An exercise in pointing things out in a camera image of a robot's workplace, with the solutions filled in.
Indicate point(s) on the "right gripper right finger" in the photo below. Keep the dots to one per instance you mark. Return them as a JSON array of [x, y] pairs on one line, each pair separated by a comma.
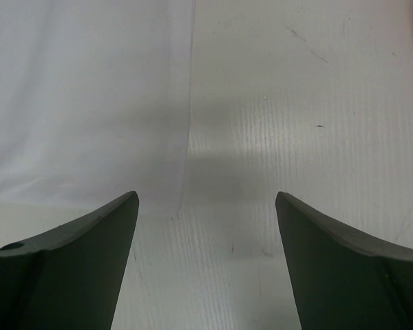
[[343, 278]]

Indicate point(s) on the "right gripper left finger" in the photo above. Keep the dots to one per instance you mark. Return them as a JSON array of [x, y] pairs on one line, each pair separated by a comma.
[[69, 277]]

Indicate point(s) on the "white t-shirt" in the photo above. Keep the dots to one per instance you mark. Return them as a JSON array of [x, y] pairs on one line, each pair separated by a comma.
[[94, 102]]

